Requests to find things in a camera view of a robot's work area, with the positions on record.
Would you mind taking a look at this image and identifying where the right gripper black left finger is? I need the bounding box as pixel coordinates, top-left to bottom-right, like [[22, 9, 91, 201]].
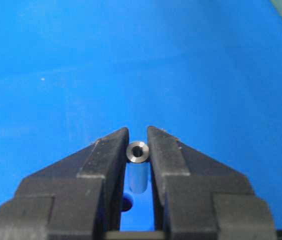
[[0, 127, 129, 240]]

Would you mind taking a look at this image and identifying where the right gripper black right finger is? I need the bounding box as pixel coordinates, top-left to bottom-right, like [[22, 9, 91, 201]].
[[147, 126, 277, 240]]

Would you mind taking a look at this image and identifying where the small silver metal shaft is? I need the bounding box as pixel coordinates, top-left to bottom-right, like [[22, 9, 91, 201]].
[[126, 141, 150, 195]]

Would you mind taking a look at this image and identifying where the blue table mat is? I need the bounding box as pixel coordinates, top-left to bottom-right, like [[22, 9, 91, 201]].
[[0, 0, 282, 229]]

